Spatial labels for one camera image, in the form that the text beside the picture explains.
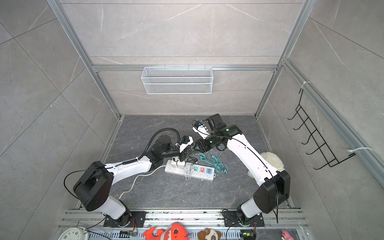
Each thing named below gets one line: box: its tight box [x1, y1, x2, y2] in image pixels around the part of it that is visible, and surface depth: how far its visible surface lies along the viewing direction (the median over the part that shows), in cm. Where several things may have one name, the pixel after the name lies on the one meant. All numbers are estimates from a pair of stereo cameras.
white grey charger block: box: [185, 162, 194, 176], surface depth 86 cm
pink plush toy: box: [281, 230, 295, 240], surface depth 69 cm
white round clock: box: [57, 226, 90, 240], surface depth 68 cm
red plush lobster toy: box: [142, 223, 189, 240], surface depth 66 cm
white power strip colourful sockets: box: [164, 159, 216, 182], surface depth 89 cm
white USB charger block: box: [176, 160, 186, 169], surface depth 86 cm
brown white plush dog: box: [197, 228, 222, 240], surface depth 69 cm
